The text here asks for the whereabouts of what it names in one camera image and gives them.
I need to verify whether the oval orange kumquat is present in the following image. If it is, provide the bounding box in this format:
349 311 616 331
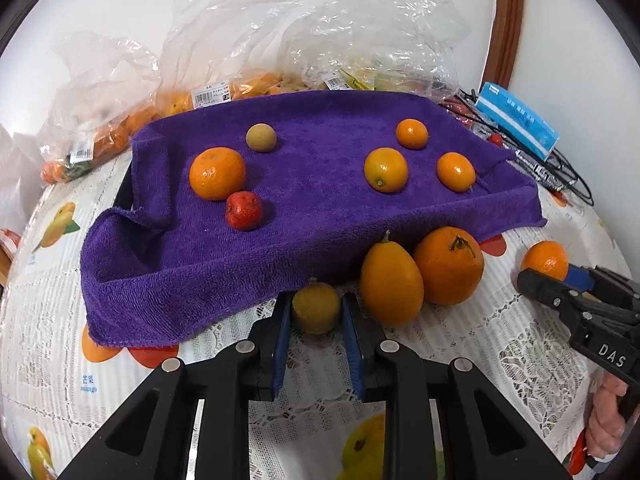
360 230 425 326

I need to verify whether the small clear bag of oranges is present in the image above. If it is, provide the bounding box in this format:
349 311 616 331
40 32 166 183

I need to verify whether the clear bag of red fruit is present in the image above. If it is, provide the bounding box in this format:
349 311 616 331
440 95 506 146

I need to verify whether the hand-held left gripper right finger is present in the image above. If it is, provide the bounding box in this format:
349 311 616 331
341 292 573 480

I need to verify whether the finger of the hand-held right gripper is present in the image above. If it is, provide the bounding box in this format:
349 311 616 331
516 268 576 321
565 264 601 293

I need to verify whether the yellow-green packet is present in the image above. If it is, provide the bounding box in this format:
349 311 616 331
340 67 381 92

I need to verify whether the large clear bag of oranges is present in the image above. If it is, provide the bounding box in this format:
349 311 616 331
155 0 351 111

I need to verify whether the blue tissue box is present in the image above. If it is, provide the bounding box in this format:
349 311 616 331
474 81 561 158

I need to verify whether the purple towel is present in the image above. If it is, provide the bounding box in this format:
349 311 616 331
80 91 548 348

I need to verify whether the fruit print lace tablecloth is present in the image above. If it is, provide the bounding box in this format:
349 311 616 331
0 145 636 480

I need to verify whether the white plastic bag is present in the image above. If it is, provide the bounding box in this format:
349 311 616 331
0 122 48 241

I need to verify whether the tan longan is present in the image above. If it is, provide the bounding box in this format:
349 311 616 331
291 280 342 335
245 124 277 153

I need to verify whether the person's right hand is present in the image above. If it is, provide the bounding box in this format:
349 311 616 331
585 375 631 461

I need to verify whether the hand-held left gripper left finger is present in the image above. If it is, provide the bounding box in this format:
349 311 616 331
59 292 293 480

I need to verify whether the wooden door frame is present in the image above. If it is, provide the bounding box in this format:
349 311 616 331
487 0 526 91

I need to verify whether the round orange kumquat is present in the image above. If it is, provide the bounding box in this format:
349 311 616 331
364 147 409 193

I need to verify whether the large mandarin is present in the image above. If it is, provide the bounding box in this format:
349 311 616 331
189 146 247 202
413 226 486 306

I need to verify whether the grey patterned pouch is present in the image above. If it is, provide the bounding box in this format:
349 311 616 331
510 145 566 191

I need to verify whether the small orange kumquat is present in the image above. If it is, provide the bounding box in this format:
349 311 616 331
396 118 429 150
436 152 476 192

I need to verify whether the medium mandarin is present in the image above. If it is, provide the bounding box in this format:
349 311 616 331
520 240 570 281

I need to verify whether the clear bag of yellow packets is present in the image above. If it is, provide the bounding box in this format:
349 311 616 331
280 0 471 96

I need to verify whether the black cable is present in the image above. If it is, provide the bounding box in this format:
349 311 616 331
455 87 596 206

